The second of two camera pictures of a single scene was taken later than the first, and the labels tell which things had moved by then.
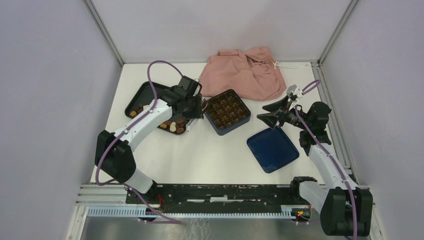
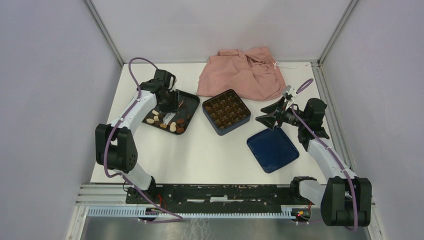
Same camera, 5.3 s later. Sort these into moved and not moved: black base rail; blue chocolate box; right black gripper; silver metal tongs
Moved: silver metal tongs
Not moved: right black gripper; black base rail; blue chocolate box
